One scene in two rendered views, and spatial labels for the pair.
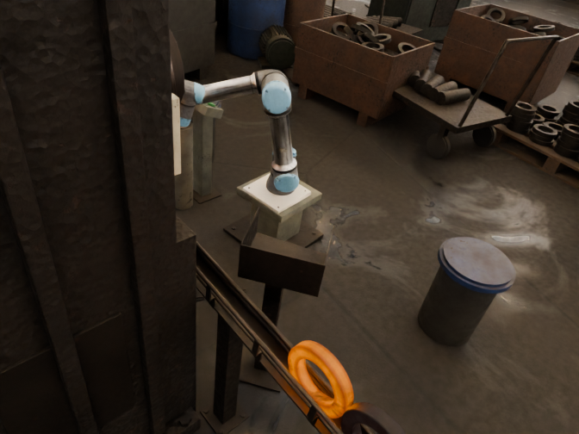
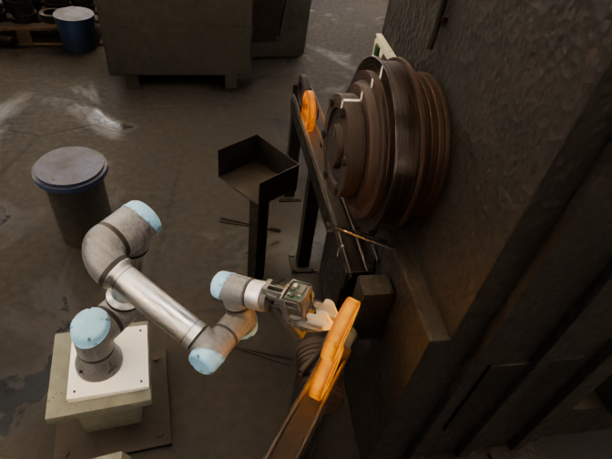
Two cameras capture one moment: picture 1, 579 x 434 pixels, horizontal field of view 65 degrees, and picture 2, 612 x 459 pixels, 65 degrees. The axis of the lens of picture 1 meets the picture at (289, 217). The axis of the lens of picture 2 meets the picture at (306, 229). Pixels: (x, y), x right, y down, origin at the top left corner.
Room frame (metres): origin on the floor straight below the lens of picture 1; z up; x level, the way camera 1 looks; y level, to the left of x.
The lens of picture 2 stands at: (2.26, 1.03, 1.85)
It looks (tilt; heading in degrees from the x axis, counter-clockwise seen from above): 44 degrees down; 213
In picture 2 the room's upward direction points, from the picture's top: 9 degrees clockwise
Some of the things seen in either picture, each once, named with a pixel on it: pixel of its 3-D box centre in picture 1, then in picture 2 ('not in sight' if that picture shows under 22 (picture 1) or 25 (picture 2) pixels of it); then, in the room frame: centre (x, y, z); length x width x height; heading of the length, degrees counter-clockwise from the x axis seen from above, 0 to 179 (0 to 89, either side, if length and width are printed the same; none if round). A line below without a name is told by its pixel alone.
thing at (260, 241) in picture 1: (277, 309); (255, 222); (1.09, -0.01, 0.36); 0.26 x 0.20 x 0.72; 83
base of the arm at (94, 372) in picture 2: (281, 178); (97, 353); (1.94, 0.07, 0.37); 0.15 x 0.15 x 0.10
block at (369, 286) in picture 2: not in sight; (369, 308); (1.37, 0.72, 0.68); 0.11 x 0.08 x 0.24; 138
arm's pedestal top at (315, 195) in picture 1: (279, 193); (102, 368); (1.94, 0.07, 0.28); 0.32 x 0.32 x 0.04; 54
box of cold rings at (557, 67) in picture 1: (504, 58); not in sight; (4.85, -1.91, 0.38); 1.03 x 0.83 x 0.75; 51
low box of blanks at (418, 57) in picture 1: (359, 66); not in sight; (3.99, -0.40, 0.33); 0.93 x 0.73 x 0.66; 55
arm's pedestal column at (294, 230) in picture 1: (276, 215); (109, 389); (1.94, 0.07, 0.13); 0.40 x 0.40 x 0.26; 54
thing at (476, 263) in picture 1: (459, 294); (79, 199); (1.48, -0.82, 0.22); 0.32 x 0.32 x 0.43
